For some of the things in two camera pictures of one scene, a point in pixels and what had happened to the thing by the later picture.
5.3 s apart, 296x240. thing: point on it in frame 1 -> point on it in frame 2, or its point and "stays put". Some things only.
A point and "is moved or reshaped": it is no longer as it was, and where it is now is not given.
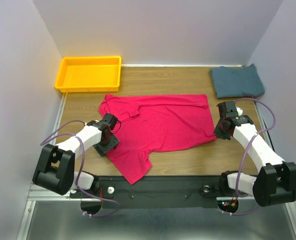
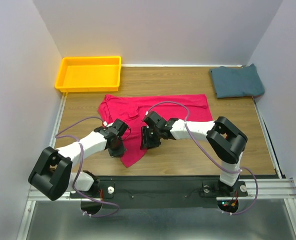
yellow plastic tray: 89,74 stays put
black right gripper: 218,133 -> 146,142
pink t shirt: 155,123 is moved or reshaped
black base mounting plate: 154,191 stays put
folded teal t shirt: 230,81 stays put
